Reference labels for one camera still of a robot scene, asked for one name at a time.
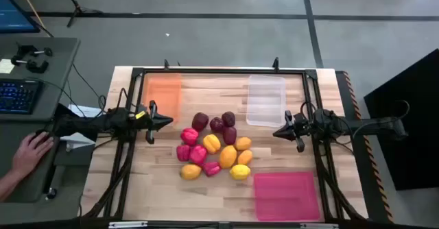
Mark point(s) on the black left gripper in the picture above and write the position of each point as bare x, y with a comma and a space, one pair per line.
151, 133

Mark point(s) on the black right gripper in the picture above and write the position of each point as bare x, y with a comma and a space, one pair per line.
303, 126

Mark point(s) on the red bell pepper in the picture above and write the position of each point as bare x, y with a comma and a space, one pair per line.
189, 136
198, 154
211, 168
183, 152

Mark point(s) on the dark red apple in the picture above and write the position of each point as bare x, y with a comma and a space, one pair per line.
200, 121
229, 135
228, 118
216, 124

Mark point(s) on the yellow bell pepper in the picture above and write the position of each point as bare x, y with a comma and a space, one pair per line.
211, 143

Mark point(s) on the bright yellow lemon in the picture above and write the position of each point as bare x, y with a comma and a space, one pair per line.
240, 171

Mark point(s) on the person's forearm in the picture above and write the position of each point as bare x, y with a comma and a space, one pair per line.
7, 186

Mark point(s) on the orange translucent plastic bin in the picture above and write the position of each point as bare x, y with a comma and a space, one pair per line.
164, 92

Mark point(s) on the clear plastic bin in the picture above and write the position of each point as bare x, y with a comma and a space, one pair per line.
265, 98

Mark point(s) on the pink translucent plastic bin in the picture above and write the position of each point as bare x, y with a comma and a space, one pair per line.
286, 196

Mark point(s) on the white paper sheet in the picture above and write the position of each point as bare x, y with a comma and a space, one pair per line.
84, 110

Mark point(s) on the hazard striped black panel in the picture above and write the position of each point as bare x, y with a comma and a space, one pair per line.
368, 160

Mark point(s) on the grey desk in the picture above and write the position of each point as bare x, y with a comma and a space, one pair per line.
58, 71

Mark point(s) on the black cabinet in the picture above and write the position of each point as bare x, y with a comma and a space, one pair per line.
408, 126

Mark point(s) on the black desk knob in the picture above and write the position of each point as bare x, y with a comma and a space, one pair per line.
51, 193

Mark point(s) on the person's hand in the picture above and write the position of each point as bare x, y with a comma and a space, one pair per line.
29, 155

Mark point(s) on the black tripod stand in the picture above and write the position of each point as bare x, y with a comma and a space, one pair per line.
77, 9

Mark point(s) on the black C-clamp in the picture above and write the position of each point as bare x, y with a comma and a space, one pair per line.
29, 50
32, 66

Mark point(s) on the backlit black keyboard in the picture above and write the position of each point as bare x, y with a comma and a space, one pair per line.
17, 97

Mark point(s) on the pale yellow sticky note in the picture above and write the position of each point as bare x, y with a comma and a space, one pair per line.
6, 66

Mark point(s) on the black computer monitor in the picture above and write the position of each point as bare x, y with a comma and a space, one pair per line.
13, 16

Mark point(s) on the small black frame clamp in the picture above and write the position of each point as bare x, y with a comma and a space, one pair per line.
275, 63
166, 64

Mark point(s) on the black aluminium table frame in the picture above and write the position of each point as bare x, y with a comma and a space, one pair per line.
223, 71

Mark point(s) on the silver metal bracket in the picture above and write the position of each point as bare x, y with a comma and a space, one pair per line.
319, 226
127, 225

